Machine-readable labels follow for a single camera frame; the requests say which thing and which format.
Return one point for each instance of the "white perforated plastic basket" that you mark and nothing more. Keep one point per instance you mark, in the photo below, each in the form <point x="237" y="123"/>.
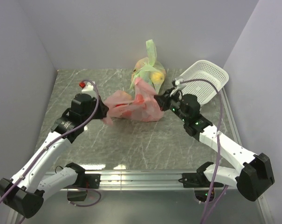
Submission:
<point x="204" y="80"/>

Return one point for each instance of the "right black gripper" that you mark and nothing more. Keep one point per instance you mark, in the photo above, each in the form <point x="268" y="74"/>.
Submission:
<point x="162" y="100"/>

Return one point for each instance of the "green plastic bag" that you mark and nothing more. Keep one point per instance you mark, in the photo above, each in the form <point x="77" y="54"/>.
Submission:
<point x="153" y="66"/>

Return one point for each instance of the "pink plastic bag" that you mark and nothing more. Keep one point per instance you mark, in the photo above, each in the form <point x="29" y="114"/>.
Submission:
<point x="143" y="107"/>

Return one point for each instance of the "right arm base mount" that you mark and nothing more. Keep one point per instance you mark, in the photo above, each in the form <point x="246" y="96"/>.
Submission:
<point x="198" y="183"/>

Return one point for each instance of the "aluminium front rail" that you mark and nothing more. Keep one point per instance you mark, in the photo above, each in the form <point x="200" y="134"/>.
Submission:
<point x="142" y="180"/>

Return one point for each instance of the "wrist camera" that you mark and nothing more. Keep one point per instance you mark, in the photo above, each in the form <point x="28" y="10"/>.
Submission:
<point x="178" y="85"/>
<point x="86" y="86"/>

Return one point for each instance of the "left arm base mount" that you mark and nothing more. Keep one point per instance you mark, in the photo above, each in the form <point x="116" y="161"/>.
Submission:
<point x="81" y="190"/>

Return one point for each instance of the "fruit in pink bag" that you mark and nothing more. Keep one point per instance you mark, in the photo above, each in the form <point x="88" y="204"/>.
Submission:
<point x="123" y="97"/>

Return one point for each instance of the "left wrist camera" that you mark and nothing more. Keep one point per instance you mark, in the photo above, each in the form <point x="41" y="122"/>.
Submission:
<point x="86" y="86"/>

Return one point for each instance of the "yellow fruit in green bag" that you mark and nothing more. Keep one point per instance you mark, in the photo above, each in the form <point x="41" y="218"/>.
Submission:
<point x="157" y="77"/>

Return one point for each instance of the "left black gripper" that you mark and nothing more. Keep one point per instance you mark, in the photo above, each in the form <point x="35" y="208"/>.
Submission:
<point x="102" y="110"/>

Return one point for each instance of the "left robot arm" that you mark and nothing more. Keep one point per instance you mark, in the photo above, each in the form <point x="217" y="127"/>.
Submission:
<point x="26" y="191"/>

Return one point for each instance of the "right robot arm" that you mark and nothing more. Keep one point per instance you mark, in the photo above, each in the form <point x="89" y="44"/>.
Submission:
<point x="251" y="173"/>

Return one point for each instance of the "orange fruit in green bag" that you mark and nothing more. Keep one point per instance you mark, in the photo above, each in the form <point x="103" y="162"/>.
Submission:
<point x="140" y="64"/>

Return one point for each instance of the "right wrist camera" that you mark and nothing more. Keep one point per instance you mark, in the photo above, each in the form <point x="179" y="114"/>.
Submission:
<point x="178" y="85"/>

